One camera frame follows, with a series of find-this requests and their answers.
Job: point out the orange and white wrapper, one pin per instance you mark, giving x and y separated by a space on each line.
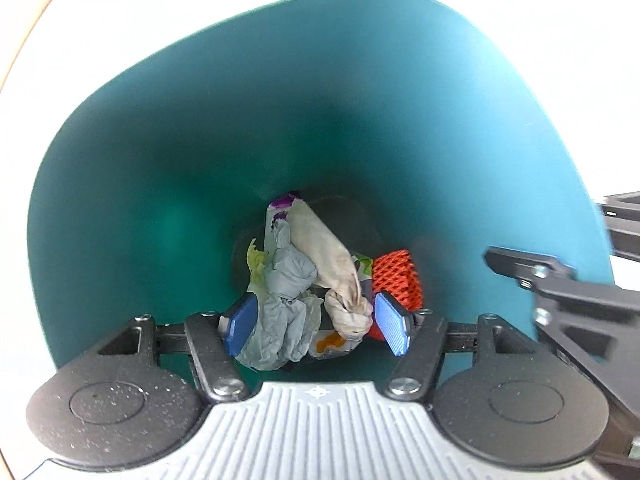
330 344

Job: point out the teal plastic trash bin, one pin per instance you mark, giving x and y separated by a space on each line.
350 85

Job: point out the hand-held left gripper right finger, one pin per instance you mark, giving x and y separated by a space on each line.
392 322

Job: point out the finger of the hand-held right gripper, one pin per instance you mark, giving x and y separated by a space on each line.
590 305
625 230

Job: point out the yellow-green wrapper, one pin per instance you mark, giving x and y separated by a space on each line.
256 260

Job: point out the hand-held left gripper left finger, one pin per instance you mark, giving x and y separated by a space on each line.
240 322

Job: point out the grey crumpled paper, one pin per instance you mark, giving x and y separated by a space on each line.
285 280

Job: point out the crumpled beige paper tissue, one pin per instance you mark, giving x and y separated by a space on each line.
320 240

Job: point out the orange foam net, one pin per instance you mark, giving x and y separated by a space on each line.
395 272

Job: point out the purple and white wrapper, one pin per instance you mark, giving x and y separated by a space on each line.
282 202

